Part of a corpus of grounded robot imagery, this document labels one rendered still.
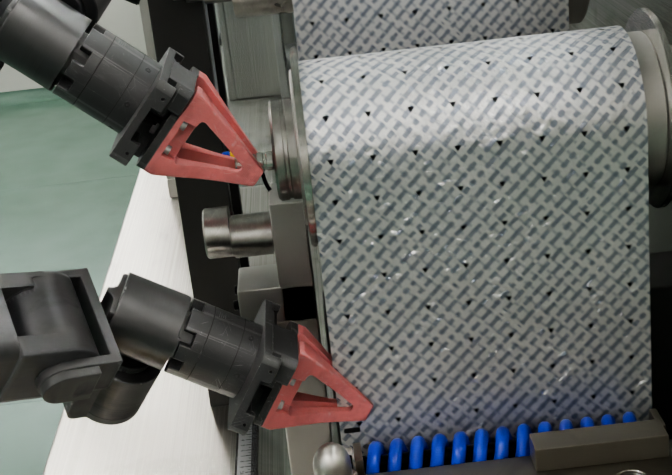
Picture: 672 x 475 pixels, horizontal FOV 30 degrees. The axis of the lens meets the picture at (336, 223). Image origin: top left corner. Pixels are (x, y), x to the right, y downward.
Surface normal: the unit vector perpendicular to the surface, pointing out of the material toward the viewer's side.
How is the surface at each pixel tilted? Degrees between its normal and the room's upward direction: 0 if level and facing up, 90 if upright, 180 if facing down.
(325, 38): 92
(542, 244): 90
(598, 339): 90
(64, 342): 41
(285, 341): 31
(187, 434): 0
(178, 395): 0
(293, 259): 90
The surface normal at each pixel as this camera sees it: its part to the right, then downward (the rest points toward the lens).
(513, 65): -0.06, -0.60
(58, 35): 0.30, -0.04
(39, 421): -0.10, -0.93
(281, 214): 0.05, 0.35
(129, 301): 0.31, -0.28
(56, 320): 0.28, -0.61
